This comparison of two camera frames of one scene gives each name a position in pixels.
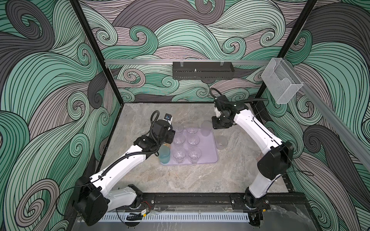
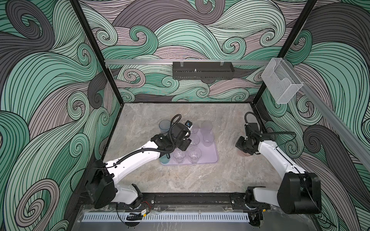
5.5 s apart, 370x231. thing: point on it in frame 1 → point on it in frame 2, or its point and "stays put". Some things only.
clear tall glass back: (179, 154) stays put
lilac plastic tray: (191, 147) stays put
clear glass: (192, 130) stays put
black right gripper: (216, 125) → (239, 145)
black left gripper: (170, 136) → (186, 142)
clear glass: (193, 140) stays put
